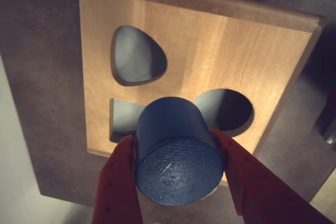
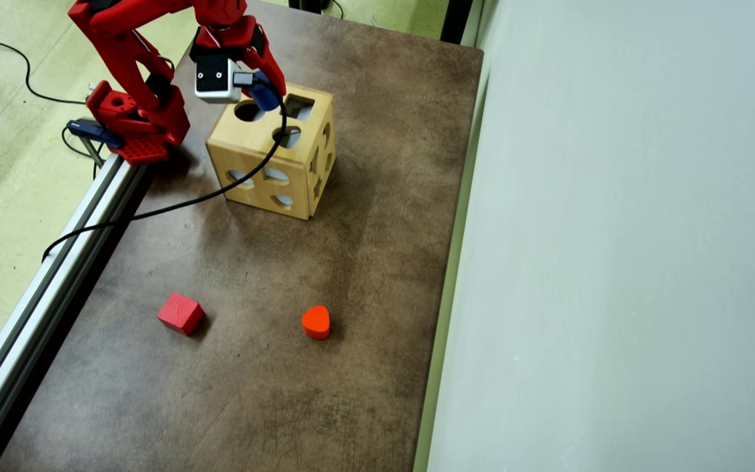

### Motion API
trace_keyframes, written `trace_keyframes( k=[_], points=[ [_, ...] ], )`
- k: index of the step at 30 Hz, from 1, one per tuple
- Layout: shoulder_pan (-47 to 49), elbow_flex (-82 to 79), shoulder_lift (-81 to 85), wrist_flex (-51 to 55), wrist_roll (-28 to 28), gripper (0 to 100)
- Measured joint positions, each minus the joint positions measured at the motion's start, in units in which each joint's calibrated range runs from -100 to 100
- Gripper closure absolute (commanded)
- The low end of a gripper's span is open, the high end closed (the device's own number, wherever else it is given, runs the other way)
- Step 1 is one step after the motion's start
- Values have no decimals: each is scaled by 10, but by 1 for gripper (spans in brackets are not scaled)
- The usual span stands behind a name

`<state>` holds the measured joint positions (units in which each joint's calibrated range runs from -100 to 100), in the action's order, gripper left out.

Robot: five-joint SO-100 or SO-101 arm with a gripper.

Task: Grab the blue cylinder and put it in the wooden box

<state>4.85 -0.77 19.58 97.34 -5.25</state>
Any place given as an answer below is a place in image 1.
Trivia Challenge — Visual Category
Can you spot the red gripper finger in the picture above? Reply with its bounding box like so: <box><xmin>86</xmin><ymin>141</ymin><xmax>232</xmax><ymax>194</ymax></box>
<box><xmin>209</xmin><ymin>130</ymin><xmax>334</xmax><ymax>224</ymax></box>
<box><xmin>90</xmin><ymin>134</ymin><xmax>144</xmax><ymax>224</ymax></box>

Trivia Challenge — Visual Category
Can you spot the wooden shape sorter box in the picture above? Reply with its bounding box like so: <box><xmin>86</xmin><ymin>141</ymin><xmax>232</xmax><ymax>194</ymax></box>
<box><xmin>78</xmin><ymin>0</ymin><xmax>326</xmax><ymax>190</ymax></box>

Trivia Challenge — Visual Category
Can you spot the blue cylinder block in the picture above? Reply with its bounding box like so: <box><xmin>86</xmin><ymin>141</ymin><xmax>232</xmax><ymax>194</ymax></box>
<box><xmin>134</xmin><ymin>97</ymin><xmax>224</xmax><ymax>207</ymax></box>

